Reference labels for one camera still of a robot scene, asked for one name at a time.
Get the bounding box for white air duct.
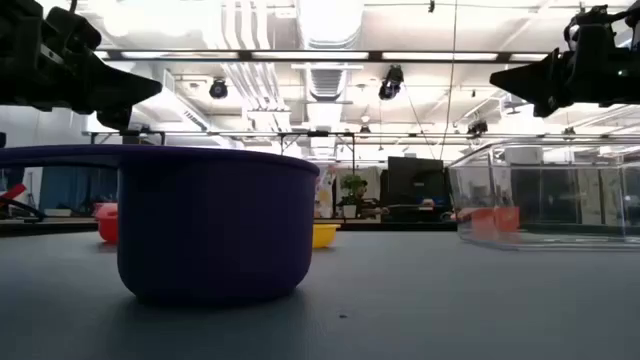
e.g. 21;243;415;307
294;0;366;166

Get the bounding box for blue partition panel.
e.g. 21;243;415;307
38;166;120;211

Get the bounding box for red measuring cup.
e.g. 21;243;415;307
94;202;120;245

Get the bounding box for orange measuring cup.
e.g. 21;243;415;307
457;206;521;236

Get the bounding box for person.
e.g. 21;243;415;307
357;183;391;220

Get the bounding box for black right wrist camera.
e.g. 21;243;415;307
569;4;612;36

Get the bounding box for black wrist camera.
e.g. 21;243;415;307
45;5;104;51
569;4;612;36

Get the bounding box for clear plastic basket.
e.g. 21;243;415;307
447;138;640;252

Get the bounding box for long light strip bar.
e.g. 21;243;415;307
93;48;551;64

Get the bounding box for floral patterned cloth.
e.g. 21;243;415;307
315;167;337;220

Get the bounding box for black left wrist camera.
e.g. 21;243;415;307
45;5;104;51

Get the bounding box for black pipe frame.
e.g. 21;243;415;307
82;128;640;151

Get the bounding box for green plant in white pot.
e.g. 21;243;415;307
338;173;370;220

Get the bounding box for large black monitor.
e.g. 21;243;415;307
387;156;446;224

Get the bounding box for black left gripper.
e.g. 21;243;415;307
0;0;164;132

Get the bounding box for yellow measuring cup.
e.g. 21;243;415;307
312;223;342;250

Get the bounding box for purple measuring cup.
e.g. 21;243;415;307
0;144;321;307

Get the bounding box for thin hanging black cable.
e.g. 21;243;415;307
438;0;459;161

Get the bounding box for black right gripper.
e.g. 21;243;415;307
489;9;640;119

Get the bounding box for black cable loop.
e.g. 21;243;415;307
0;197;47;222

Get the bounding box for red tag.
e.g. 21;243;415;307
0;183;27;202

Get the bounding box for black table border frame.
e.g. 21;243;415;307
0;218;459;235

